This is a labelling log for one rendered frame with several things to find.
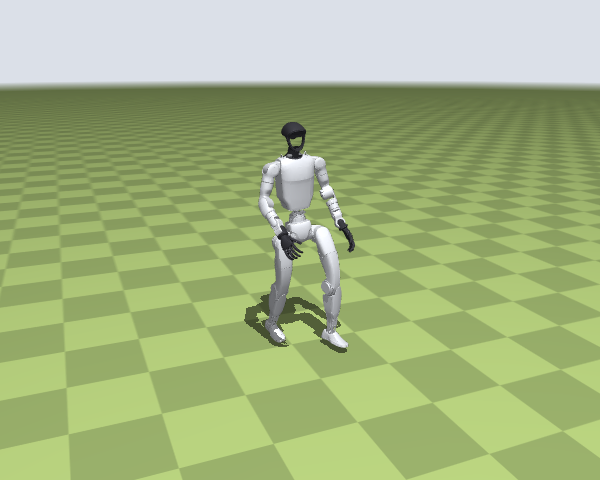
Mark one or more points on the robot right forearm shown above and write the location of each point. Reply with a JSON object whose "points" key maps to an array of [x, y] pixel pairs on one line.
{"points": [[270, 214]]}

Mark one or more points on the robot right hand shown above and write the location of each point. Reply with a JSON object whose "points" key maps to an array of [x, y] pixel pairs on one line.
{"points": [[287, 244]]}

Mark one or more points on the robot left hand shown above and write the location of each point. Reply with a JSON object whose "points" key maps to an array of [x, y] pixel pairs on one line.
{"points": [[347, 234]]}

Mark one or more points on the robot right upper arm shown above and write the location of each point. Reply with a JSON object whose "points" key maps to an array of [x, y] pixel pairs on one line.
{"points": [[269, 172]]}

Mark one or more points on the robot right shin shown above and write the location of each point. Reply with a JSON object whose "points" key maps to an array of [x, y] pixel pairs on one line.
{"points": [[276, 305]]}

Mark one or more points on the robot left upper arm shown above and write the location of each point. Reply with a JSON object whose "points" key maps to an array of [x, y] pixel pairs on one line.
{"points": [[322, 177]]}

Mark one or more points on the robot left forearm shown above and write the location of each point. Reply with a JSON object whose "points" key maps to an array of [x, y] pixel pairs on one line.
{"points": [[334, 209]]}

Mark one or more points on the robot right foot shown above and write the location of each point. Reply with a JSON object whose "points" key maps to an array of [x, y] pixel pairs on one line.
{"points": [[275, 332]]}

